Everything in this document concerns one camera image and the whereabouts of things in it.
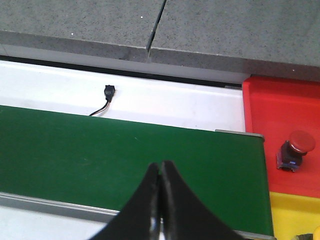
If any grey stone slab left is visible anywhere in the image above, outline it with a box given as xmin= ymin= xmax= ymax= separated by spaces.
xmin=0 ymin=0 xmax=165 ymax=62

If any red plastic tray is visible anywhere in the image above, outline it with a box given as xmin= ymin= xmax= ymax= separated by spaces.
xmin=242 ymin=76 xmax=320 ymax=198

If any red mushroom push button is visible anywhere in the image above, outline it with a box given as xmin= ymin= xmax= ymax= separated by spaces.
xmin=276 ymin=130 xmax=316 ymax=172

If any yellow plastic tray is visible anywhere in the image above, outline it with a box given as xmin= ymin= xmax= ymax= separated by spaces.
xmin=270 ymin=192 xmax=320 ymax=240

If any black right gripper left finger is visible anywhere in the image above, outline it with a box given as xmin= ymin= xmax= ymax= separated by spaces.
xmin=91 ymin=163 xmax=160 ymax=240

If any black connector with wires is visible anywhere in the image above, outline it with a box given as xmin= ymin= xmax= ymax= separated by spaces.
xmin=89 ymin=85 xmax=116 ymax=117

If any green conveyor belt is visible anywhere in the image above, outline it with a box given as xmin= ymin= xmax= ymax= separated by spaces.
xmin=0 ymin=106 xmax=274 ymax=236

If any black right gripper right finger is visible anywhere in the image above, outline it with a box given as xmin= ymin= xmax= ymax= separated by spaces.
xmin=160 ymin=160 xmax=243 ymax=240

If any grey stone slab right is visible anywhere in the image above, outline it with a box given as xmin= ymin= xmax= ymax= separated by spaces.
xmin=150 ymin=0 xmax=320 ymax=82

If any grey stone slab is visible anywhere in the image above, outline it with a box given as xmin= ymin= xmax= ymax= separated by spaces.
xmin=0 ymin=0 xmax=165 ymax=62
xmin=150 ymin=0 xmax=320 ymax=82

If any aluminium conveyor side rail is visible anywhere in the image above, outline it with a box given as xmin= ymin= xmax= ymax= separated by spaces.
xmin=0 ymin=192 xmax=270 ymax=240

